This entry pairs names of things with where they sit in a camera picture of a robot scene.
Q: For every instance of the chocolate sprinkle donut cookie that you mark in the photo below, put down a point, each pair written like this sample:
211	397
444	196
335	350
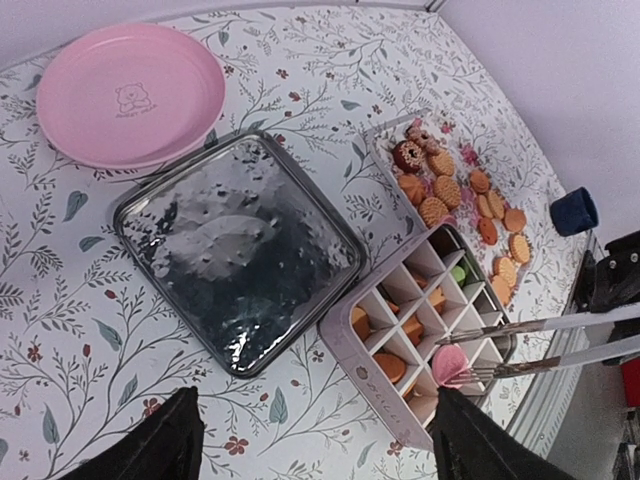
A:
409	157

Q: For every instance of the brown flower donut cookie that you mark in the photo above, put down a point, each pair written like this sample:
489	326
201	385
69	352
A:
427	142

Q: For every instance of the floral cookie tray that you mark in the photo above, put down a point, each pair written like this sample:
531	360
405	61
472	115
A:
497	223

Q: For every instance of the round cracker cookie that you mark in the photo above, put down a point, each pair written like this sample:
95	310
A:
441	163
447	189
432	211

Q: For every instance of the silver tin lid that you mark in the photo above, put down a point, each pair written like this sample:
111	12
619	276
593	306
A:
244	247

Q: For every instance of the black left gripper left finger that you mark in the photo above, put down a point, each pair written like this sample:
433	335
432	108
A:
166	445

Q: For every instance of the dark blue mug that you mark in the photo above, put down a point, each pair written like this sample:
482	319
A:
574	213

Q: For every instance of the green sandwich cookie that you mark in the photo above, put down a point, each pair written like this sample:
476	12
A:
460	273

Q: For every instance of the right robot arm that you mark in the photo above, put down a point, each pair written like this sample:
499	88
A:
611	282

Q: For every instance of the pink divided cookie tin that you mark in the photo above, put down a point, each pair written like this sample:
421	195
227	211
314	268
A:
412	302

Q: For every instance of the small swirl butter cookie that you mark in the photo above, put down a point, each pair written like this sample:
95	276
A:
413	188

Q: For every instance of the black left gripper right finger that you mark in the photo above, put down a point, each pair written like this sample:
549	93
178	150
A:
468	444

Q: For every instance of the pink plate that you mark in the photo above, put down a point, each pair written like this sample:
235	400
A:
130	96

